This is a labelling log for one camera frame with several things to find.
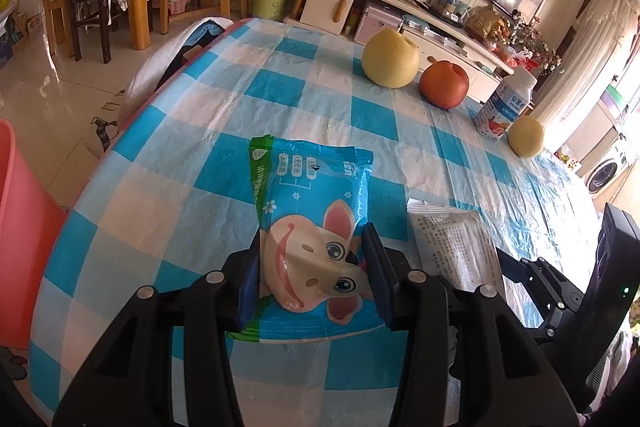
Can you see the pink plastic basin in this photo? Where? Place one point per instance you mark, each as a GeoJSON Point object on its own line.
{"type": "Point", "coordinates": [25, 232]}

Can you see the white yogurt drink bottle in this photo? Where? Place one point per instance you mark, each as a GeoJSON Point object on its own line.
{"type": "Point", "coordinates": [502, 107]}

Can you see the red apple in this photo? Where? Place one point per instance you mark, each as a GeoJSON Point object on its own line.
{"type": "Point", "coordinates": [444, 84]}

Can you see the pink metal case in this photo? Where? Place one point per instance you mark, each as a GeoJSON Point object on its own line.
{"type": "Point", "coordinates": [377, 24]}

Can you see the green bucket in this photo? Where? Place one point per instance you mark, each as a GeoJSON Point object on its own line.
{"type": "Point", "coordinates": [270, 4]}

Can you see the white printed paper packet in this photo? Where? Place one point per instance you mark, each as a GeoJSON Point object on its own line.
{"type": "Point", "coordinates": [450, 242]}

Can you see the cream television cabinet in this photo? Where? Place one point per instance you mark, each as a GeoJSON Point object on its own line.
{"type": "Point", "coordinates": [325, 2]}

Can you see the washing machine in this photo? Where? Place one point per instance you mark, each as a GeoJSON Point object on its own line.
{"type": "Point", "coordinates": [607, 167]}

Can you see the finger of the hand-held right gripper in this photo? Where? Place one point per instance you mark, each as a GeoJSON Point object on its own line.
{"type": "Point", "coordinates": [547, 327]}
{"type": "Point", "coordinates": [545, 282]}

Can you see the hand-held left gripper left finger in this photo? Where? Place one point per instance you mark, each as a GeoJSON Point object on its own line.
{"type": "Point", "coordinates": [247, 287]}

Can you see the blue cartoon packet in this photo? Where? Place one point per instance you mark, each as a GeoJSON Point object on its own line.
{"type": "Point", "coordinates": [310, 187]}

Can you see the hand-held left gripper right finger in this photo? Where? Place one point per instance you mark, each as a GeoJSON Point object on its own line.
{"type": "Point", "coordinates": [382, 287]}

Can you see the round yellow apple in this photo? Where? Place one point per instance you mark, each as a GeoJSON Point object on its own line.
{"type": "Point", "coordinates": [390, 59]}

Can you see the yellow pear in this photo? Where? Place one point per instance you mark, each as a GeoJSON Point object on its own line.
{"type": "Point", "coordinates": [526, 137]}

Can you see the blue white checked tablecloth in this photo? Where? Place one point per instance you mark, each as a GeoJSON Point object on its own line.
{"type": "Point", "coordinates": [200, 107]}

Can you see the artificial flower arrangement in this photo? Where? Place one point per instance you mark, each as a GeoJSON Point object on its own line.
{"type": "Point", "coordinates": [530, 39]}

